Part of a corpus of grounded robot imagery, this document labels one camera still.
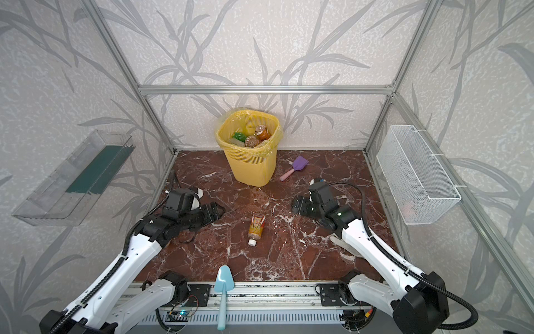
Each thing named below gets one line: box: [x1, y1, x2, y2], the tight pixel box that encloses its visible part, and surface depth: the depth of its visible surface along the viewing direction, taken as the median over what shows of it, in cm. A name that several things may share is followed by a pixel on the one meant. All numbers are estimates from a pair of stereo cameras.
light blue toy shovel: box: [214, 264, 235, 331], surface depth 77 cm
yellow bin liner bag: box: [214, 108, 283, 158], surface depth 97 cm
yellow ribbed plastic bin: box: [215, 109, 283, 188], surface depth 94 cm
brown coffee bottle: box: [244, 134, 261, 149], surface depth 90 cm
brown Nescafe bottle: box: [255, 123, 272, 141], surface depth 99 cm
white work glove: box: [329, 235, 364, 258], surface depth 87 cm
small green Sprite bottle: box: [232, 132, 247, 143], surface depth 101 cm
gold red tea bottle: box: [247, 212, 267, 248], surface depth 87 cm
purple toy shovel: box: [279, 155, 310, 182], surface depth 115 cm
